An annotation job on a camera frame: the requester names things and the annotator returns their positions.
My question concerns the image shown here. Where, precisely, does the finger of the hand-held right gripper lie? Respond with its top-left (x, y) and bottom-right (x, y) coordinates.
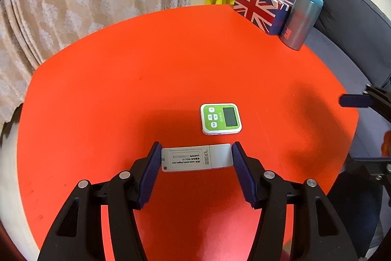
top-left (345, 156), bottom-right (391, 186)
top-left (340, 83), bottom-right (391, 122)

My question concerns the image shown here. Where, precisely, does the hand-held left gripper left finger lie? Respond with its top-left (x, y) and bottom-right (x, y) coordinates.
top-left (37, 141), bottom-right (162, 261)

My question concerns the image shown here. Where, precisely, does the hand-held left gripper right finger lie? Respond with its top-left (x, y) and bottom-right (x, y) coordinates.
top-left (231, 141), bottom-right (358, 261)

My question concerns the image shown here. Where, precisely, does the white usb token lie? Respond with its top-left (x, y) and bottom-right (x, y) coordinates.
top-left (161, 143), bottom-right (233, 173)

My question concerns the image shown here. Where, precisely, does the person's dark trouser leg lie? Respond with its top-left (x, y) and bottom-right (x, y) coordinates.
top-left (327, 171), bottom-right (385, 258)

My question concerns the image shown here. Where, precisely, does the green white digital timer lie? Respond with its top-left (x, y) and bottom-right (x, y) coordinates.
top-left (200, 103), bottom-right (243, 136)

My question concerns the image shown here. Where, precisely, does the grey sofa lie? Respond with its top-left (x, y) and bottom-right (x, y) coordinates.
top-left (244, 0), bottom-right (391, 158)

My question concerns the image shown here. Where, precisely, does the grey tumbler with teal lid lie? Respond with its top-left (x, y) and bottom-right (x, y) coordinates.
top-left (279, 0), bottom-right (324, 50)

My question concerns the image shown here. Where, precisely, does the flag print tissue box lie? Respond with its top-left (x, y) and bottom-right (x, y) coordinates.
top-left (233, 0), bottom-right (294, 36)

